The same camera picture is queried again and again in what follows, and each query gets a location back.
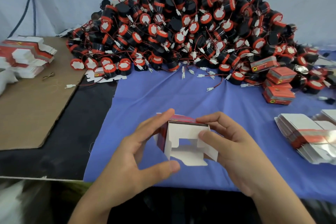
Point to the person's right hand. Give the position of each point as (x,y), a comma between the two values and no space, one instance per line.
(241,155)

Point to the person's left hand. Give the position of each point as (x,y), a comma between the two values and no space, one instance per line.
(131,168)

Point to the orange white paper box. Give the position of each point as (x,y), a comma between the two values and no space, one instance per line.
(282,74)
(278,96)
(183,137)
(264,63)
(281,85)

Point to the stack of paper boxes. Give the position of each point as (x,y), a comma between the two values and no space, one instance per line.
(23,58)
(309,137)

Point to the pile of black red buzzers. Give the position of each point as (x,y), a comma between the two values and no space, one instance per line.
(194,32)

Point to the person's left forearm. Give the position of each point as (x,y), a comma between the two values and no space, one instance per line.
(97,213)

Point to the blue cloth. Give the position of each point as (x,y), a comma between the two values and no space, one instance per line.
(136,105)

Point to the brown cardboard sheet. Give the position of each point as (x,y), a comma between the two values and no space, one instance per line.
(31,116)

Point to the rubber band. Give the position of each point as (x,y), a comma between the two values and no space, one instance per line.
(48,76)

